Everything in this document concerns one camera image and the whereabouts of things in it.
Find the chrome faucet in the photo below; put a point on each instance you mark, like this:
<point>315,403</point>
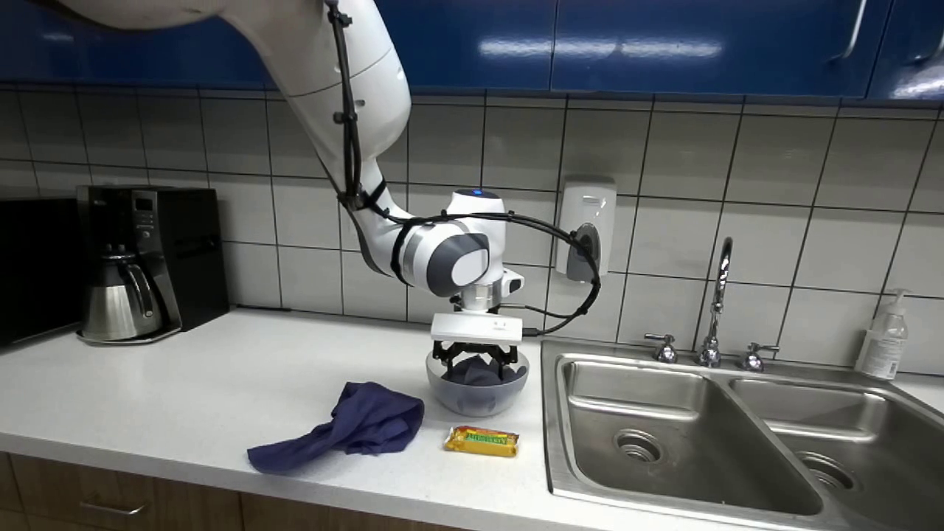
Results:
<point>710,350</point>

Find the blue cloth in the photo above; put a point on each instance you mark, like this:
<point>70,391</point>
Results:
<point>368,419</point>

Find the clear plastic bowl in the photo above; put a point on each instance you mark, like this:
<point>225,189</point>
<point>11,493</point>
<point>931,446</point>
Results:
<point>473,399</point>

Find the black coffee maker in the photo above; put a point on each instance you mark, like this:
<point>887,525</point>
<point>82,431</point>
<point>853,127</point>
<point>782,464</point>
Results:
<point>179,241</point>

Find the white soap dispenser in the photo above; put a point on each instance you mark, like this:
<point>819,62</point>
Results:
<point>591,214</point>

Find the black microwave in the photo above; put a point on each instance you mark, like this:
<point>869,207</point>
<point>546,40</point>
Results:
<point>39,266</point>

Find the clear soap bottle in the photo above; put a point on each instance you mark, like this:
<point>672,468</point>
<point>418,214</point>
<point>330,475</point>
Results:
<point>887,341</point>

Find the steel coffee carafe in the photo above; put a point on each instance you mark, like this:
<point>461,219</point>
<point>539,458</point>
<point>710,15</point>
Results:
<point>123,303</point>

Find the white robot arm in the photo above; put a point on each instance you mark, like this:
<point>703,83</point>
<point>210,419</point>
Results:
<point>344,80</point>

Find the grey towel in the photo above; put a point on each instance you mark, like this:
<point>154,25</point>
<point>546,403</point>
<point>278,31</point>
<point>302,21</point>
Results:
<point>477,374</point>

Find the wooden lower cabinets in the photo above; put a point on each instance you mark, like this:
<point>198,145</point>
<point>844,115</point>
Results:
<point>66,496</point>

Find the blue upper cabinets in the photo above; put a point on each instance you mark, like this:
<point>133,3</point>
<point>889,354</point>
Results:
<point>878,52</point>

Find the yellow sponge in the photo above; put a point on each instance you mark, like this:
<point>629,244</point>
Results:
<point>483,440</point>

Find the stainless steel double sink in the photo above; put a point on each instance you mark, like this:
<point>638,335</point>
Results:
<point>781,450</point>

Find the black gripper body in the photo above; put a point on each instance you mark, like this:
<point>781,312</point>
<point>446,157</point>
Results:
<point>459,353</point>

